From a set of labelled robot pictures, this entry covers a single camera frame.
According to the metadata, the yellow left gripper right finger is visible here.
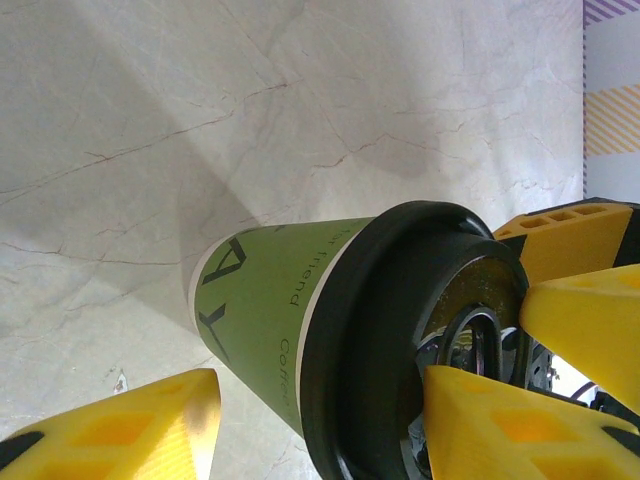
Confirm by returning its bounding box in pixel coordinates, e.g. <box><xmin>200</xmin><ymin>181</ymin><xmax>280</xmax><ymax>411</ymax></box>
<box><xmin>423</xmin><ymin>364</ymin><xmax>640</xmax><ymax>480</ymax></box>

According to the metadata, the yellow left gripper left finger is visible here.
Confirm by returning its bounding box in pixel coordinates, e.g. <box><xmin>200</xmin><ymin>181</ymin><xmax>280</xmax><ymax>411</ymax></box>
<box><xmin>0</xmin><ymin>368</ymin><xmax>222</xmax><ymax>480</ymax></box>

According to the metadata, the black plastic cup lid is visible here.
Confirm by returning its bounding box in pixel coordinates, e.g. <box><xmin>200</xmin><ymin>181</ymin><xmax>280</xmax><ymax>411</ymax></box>
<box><xmin>298</xmin><ymin>199</ymin><xmax>530</xmax><ymax>480</ymax></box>

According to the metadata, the green paper coffee cup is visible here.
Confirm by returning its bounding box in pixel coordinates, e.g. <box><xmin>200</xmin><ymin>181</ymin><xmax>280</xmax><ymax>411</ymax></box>
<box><xmin>192</xmin><ymin>217</ymin><xmax>381</xmax><ymax>436</ymax></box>

